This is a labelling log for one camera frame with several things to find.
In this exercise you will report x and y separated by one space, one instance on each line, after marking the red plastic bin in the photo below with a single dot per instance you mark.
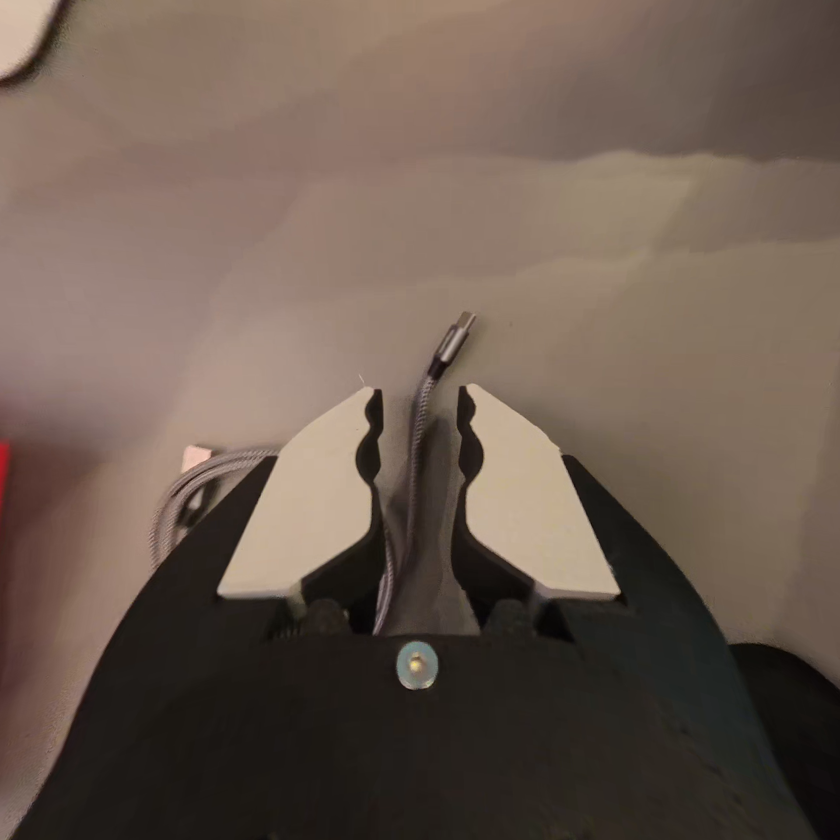
4 512

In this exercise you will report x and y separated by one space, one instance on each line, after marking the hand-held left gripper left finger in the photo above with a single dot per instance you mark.
308 512

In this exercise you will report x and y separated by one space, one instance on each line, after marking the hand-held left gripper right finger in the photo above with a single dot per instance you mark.
525 512

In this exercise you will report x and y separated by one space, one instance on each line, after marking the black textured pad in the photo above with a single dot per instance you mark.
800 735

